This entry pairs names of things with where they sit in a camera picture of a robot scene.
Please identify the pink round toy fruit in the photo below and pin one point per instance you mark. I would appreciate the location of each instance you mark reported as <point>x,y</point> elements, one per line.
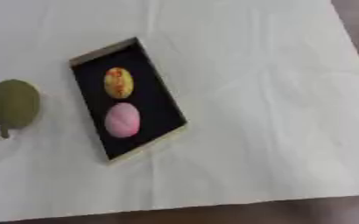
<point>122,120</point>

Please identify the tan cardboard box black inside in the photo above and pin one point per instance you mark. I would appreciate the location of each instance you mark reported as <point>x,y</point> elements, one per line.
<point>152,87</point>

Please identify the yellow red toy fruit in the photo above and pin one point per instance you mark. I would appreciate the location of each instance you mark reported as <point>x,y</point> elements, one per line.
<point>118,82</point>

